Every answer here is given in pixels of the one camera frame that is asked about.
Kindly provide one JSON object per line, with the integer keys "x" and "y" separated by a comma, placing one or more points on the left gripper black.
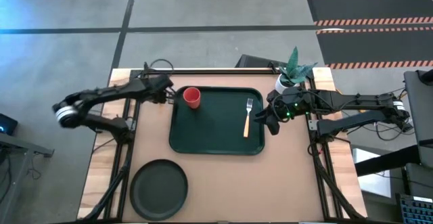
{"x": 157, "y": 88}

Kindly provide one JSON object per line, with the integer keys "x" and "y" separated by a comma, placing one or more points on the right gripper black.
{"x": 287, "y": 104}

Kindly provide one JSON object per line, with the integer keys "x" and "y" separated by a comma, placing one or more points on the red plastic cup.
{"x": 191, "y": 97}

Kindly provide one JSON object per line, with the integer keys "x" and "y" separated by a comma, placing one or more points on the dark green plastic tray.
{"x": 216, "y": 129}

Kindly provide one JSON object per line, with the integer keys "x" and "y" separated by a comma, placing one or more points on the black round plate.
{"x": 159, "y": 190}

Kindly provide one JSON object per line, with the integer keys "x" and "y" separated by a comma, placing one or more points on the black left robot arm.
{"x": 101, "y": 93}

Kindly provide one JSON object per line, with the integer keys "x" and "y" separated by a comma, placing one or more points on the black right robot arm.
{"x": 355, "y": 100}

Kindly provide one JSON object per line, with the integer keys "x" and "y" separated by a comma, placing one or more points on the green plant in white pot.
{"x": 291, "y": 71}

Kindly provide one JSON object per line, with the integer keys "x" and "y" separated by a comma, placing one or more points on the pink tag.
{"x": 318, "y": 151}

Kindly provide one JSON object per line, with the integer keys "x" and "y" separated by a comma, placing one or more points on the black computer monitor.
{"x": 253, "y": 61}

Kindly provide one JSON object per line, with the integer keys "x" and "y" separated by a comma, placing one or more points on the tan table mat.
{"x": 236, "y": 190}

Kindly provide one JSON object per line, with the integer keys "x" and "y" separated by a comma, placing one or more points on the white box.
{"x": 372, "y": 183}

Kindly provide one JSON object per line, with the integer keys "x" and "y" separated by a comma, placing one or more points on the black desk beam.
{"x": 389, "y": 159}

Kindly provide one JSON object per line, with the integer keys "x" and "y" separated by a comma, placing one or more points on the black mat with orange stripes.
{"x": 372, "y": 6}
{"x": 372, "y": 48}

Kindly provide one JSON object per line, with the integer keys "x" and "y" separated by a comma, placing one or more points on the grey flat panel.
{"x": 423, "y": 115}

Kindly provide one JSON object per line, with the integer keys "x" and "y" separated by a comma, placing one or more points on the grey metal desk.
{"x": 20, "y": 142}

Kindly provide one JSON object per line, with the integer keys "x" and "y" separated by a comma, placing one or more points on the black device with blue light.
{"x": 8, "y": 122}

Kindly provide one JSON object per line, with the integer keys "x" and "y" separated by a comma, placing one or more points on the backlit keyboard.
{"x": 416, "y": 212}

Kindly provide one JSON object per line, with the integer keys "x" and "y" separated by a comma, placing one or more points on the black aluminium rig frame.
{"x": 220, "y": 71}

